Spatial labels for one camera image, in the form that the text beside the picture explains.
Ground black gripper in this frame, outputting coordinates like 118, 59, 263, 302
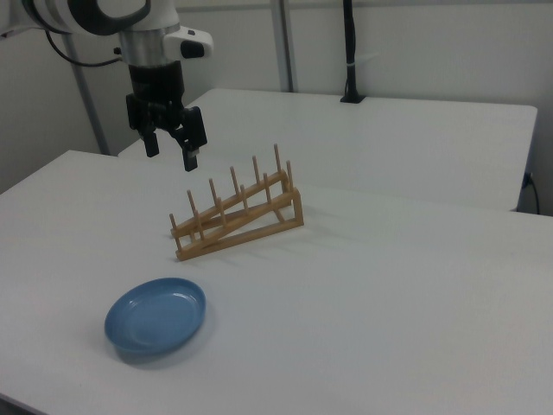
125, 61, 208, 173

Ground blue round plate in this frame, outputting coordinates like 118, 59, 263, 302
104, 277, 207, 357

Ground wooden plate rack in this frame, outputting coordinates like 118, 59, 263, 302
168, 144, 305, 263

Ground black pole with clamp base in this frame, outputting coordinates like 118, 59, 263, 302
340, 0, 367, 105

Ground slim aluminium wall post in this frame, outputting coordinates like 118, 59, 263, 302
64, 33, 110, 156

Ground black cable on robot arm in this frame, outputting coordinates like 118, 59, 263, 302
44, 29, 127, 68

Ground wide aluminium wall post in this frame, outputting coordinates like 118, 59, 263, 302
270, 0, 300, 93

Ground black cable beside table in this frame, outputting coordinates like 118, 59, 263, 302
522, 172, 542, 214

